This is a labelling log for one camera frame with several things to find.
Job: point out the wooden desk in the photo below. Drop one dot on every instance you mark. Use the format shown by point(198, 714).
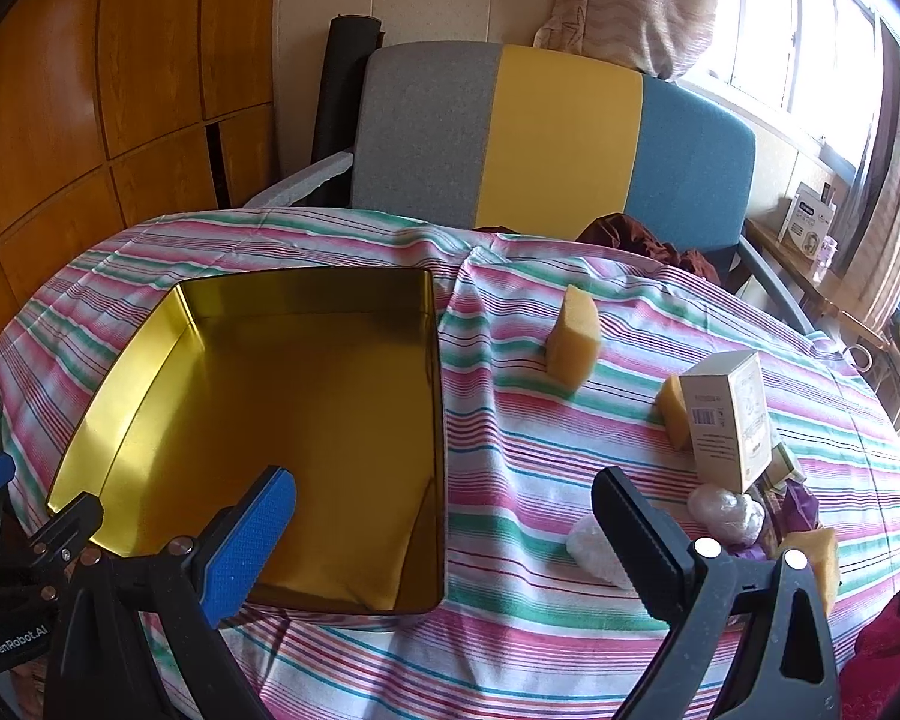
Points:
point(825, 296)

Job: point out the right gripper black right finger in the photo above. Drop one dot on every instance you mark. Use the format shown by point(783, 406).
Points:
point(665, 566)

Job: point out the yellow sponge block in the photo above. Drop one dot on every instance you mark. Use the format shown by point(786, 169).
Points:
point(573, 346)
point(820, 548)
point(671, 404)

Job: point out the wooden wardrobe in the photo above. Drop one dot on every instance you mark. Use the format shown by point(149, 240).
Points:
point(113, 112)

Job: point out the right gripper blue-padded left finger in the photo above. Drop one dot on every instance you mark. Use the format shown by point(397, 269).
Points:
point(197, 581)

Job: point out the purple snack packet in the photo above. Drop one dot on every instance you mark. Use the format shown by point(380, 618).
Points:
point(800, 510)

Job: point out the black rolled mat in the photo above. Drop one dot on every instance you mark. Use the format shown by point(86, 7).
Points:
point(350, 42)

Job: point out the dark red cloth on chair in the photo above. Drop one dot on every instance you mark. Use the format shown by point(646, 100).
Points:
point(620, 231)

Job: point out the gold metal tin box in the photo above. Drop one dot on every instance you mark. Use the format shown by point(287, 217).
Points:
point(333, 374)

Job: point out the dark red garment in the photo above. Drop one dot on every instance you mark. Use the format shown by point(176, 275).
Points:
point(870, 680)

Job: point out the white appliance box on desk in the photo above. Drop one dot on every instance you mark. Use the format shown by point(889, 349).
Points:
point(808, 220)

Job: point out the pink jar on desk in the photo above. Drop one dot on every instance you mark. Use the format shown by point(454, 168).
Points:
point(823, 259)

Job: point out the white cardboard box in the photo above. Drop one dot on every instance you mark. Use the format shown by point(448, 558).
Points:
point(730, 425)

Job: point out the grey yellow blue chair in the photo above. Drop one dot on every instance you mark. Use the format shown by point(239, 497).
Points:
point(536, 141)

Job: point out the white plastic bag ball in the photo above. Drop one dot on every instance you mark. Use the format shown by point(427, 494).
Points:
point(735, 520)

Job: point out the white plastic wrap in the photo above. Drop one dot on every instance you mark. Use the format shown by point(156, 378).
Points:
point(593, 553)

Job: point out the pink patterned curtain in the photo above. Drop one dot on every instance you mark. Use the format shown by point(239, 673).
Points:
point(662, 38)

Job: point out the striped pink green tablecloth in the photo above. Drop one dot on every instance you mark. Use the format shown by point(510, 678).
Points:
point(524, 633)

